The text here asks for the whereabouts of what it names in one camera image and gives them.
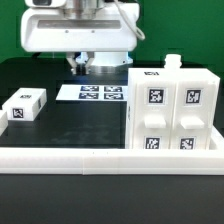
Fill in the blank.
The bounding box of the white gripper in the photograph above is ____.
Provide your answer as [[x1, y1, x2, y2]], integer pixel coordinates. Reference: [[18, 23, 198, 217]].
[[21, 3, 137, 74]]

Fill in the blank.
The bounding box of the white cabinet door panel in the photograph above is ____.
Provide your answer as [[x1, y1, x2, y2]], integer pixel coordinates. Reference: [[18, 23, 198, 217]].
[[2, 88, 47, 121]]

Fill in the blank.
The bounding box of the white cabinet body box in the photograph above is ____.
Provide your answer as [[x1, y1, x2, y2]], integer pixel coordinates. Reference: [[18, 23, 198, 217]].
[[125, 68, 220, 150]]

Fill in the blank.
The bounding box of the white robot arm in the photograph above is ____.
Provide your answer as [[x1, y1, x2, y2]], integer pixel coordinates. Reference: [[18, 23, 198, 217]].
[[21, 0, 142, 73]]

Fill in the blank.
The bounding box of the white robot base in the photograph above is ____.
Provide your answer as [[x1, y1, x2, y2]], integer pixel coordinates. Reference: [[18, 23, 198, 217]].
[[75, 49, 134, 74]]

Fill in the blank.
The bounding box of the white fiducial marker sheet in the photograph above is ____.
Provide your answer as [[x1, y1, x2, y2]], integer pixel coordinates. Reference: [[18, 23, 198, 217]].
[[56, 84, 127, 102]]

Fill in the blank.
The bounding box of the white block at left edge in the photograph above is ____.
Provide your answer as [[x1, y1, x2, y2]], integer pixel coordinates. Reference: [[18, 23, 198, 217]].
[[0, 110, 8, 136]]

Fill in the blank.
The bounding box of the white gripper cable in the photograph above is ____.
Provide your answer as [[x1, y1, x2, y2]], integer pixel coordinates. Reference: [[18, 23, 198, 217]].
[[113, 0, 146, 42]]

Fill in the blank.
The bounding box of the white L-shaped fence frame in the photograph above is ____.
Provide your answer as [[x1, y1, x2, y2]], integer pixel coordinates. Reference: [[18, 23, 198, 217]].
[[0, 130, 224, 175]]

